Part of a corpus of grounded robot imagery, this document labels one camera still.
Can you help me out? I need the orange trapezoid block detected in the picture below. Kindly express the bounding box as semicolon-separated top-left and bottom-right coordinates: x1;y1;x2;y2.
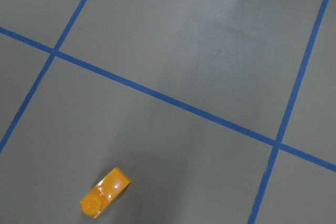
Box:
80;167;131;219

